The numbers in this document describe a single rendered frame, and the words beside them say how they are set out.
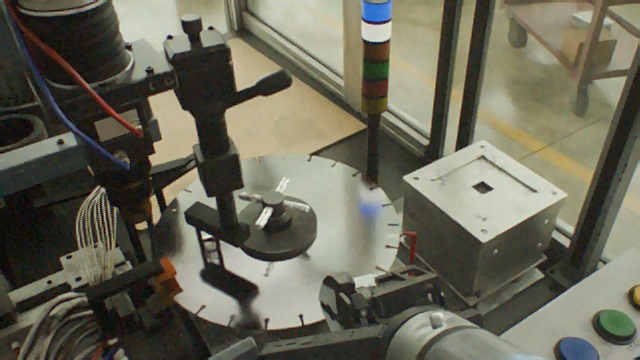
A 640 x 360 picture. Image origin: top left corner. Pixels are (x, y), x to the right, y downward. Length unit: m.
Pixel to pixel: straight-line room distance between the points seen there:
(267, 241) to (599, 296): 0.43
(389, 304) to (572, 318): 0.35
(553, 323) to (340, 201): 0.31
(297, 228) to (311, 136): 0.55
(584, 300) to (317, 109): 0.79
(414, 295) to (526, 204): 0.45
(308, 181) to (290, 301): 0.22
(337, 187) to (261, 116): 0.57
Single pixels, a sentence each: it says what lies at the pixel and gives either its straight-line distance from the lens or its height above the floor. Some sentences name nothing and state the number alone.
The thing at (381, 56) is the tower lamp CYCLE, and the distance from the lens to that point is 0.90.
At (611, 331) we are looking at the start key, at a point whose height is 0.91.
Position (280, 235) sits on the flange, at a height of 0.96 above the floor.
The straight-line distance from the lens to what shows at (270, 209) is 0.73.
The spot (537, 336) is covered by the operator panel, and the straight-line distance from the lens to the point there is 0.75.
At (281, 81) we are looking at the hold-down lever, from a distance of 0.55.
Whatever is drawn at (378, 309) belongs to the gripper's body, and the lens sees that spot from 0.48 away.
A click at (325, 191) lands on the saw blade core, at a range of 0.82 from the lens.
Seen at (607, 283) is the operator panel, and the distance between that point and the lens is 0.84.
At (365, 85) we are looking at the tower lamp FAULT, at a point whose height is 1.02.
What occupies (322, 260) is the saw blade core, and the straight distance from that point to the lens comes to 0.73.
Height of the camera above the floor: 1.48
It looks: 39 degrees down
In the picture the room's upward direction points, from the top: 2 degrees counter-clockwise
